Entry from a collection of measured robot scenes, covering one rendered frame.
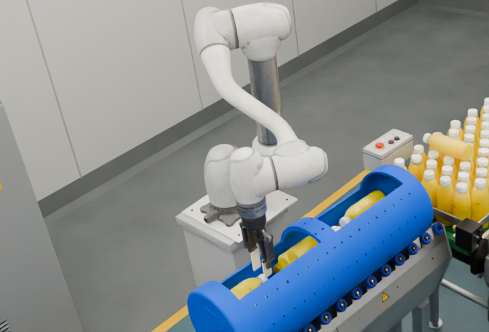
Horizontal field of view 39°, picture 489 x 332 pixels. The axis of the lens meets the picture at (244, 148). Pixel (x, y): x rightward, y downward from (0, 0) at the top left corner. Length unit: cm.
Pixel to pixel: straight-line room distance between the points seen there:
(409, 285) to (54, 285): 176
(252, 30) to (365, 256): 81
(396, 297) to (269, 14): 107
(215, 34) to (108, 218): 267
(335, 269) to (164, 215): 256
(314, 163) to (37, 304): 192
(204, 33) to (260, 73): 26
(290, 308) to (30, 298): 170
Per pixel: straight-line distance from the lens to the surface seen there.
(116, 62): 493
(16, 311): 352
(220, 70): 222
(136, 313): 397
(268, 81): 243
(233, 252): 267
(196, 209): 282
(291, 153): 202
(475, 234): 262
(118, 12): 488
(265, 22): 230
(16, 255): 338
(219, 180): 262
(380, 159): 285
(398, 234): 240
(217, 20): 231
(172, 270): 417
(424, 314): 288
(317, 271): 218
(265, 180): 200
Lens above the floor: 259
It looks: 30 degrees down
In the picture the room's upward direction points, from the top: 9 degrees counter-clockwise
